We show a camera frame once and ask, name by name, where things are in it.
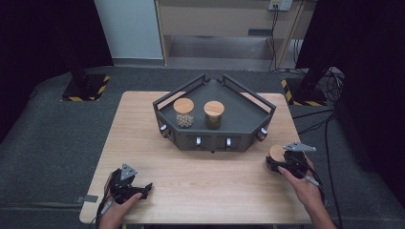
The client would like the right hand-held gripper cable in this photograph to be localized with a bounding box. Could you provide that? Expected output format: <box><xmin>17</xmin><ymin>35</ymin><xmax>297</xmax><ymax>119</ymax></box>
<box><xmin>299</xmin><ymin>163</ymin><xmax>330</xmax><ymax>206</ymax></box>

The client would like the dark grey corner rack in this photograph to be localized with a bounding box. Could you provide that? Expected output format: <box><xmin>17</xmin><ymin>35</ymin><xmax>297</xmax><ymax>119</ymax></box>
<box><xmin>152</xmin><ymin>73</ymin><xmax>277</xmax><ymax>155</ymax></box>

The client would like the grey tape strip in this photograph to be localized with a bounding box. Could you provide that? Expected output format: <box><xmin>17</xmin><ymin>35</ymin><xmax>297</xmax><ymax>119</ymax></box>
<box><xmin>75</xmin><ymin>194</ymin><xmax>99</xmax><ymax>204</ymax></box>

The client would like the person's right hand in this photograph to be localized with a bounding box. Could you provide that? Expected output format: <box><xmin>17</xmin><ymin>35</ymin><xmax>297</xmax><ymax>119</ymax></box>
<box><xmin>277</xmin><ymin>158</ymin><xmax>324</xmax><ymax>208</ymax></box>

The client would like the glass jar of red beans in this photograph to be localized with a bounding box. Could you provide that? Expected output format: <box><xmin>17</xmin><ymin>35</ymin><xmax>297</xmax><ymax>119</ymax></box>
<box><xmin>263</xmin><ymin>144</ymin><xmax>288</xmax><ymax>175</ymax></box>

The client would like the light wooden cabinet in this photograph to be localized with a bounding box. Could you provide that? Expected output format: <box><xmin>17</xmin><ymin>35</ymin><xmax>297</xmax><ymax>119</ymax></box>
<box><xmin>154</xmin><ymin>0</ymin><xmax>316</xmax><ymax>70</ymax></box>

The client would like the white panel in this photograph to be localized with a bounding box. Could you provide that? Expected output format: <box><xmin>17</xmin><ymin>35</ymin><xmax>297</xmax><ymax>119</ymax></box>
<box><xmin>94</xmin><ymin>0</ymin><xmax>164</xmax><ymax>60</ymax></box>

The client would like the glass jar of pale beans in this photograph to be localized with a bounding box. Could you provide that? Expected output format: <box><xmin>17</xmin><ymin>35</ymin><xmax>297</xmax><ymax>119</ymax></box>
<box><xmin>173</xmin><ymin>97</ymin><xmax>195</xmax><ymax>129</ymax></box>

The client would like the white wall power socket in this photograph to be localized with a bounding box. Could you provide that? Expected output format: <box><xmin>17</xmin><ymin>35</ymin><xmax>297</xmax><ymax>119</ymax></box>
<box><xmin>267</xmin><ymin>0</ymin><xmax>293</xmax><ymax>12</ymax></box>

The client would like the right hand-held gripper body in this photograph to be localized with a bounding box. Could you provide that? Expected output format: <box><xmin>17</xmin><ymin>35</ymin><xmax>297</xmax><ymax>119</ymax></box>
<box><xmin>282</xmin><ymin>141</ymin><xmax>317</xmax><ymax>179</ymax></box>

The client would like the glass jar of green beans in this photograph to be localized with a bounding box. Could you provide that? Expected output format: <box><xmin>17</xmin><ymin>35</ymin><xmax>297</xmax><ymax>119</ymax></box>
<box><xmin>203</xmin><ymin>100</ymin><xmax>225</xmax><ymax>131</ymax></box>

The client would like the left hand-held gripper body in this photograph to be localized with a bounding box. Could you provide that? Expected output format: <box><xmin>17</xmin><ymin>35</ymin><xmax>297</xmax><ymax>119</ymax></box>
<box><xmin>108</xmin><ymin>162</ymin><xmax>141</xmax><ymax>203</ymax></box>

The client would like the black curtain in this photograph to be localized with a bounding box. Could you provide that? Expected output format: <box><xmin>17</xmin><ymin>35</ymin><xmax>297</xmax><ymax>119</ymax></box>
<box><xmin>294</xmin><ymin>0</ymin><xmax>405</xmax><ymax>208</ymax></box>
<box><xmin>0</xmin><ymin>0</ymin><xmax>115</xmax><ymax>141</ymax></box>

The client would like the hand-held gripper cable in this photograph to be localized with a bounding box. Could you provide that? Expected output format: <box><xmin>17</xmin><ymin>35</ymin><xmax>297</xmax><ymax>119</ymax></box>
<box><xmin>89</xmin><ymin>190</ymin><xmax>114</xmax><ymax>229</ymax></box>
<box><xmin>299</xmin><ymin>163</ymin><xmax>330</xmax><ymax>206</ymax></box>

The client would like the tangle of black cables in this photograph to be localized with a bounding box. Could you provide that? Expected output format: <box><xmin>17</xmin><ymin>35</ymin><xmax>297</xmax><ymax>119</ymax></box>
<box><xmin>323</xmin><ymin>66</ymin><xmax>346</xmax><ymax>103</ymax></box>

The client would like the black floor cable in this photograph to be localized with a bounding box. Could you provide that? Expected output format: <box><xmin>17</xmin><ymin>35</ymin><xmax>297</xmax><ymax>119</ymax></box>
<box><xmin>291</xmin><ymin>108</ymin><xmax>337</xmax><ymax>120</ymax></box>
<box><xmin>297</xmin><ymin>113</ymin><xmax>344</xmax><ymax>229</ymax></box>

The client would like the left hand-held gripper cable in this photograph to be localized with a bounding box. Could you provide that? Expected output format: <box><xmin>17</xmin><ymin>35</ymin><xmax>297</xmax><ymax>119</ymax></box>
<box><xmin>89</xmin><ymin>190</ymin><xmax>114</xmax><ymax>229</ymax></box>

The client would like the person's left hand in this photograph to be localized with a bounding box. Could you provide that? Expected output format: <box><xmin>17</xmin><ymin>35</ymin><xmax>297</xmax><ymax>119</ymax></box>
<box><xmin>98</xmin><ymin>171</ymin><xmax>143</xmax><ymax>226</ymax></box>

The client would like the black stand with striped base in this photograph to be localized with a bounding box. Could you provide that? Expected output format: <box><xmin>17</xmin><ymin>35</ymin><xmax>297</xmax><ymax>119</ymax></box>
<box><xmin>280</xmin><ymin>56</ymin><xmax>338</xmax><ymax>108</ymax></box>
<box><xmin>60</xmin><ymin>60</ymin><xmax>112</xmax><ymax>103</ymax></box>

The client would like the black socket cable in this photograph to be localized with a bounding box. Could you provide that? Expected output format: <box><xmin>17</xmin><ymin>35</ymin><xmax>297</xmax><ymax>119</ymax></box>
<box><xmin>267</xmin><ymin>6</ymin><xmax>280</xmax><ymax>73</ymax></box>

